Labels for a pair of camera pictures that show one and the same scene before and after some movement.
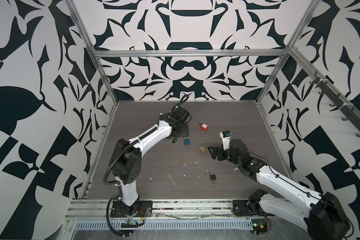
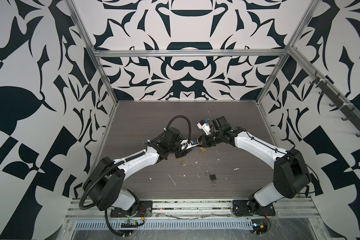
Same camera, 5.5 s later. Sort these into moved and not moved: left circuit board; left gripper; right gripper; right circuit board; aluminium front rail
Moved: right gripper; left gripper
Not moved: right circuit board; left circuit board; aluminium front rail
